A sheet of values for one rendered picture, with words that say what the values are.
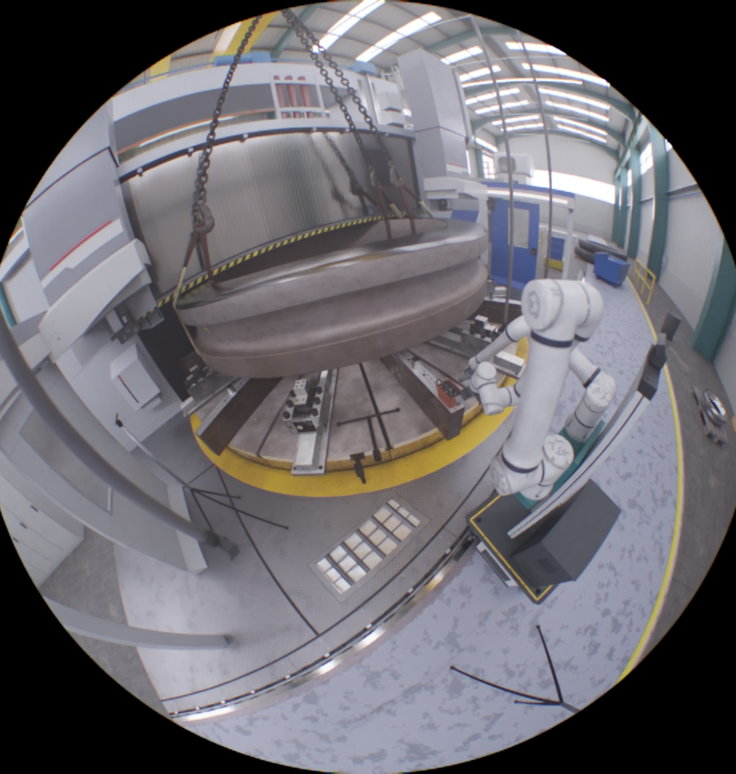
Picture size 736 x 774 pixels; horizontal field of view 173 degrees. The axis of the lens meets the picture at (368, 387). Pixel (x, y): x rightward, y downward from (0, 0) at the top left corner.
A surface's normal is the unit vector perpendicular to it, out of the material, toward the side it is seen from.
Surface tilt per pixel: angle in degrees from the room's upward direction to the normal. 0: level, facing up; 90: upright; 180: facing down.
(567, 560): 0
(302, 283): 90
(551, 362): 82
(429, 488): 0
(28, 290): 90
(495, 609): 0
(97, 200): 90
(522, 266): 90
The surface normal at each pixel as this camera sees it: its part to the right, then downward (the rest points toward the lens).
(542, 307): -0.99, 0.15
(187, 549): 0.30, -0.91
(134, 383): 0.67, 0.41
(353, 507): -0.16, -0.73
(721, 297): -0.72, 0.54
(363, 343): 0.23, 0.62
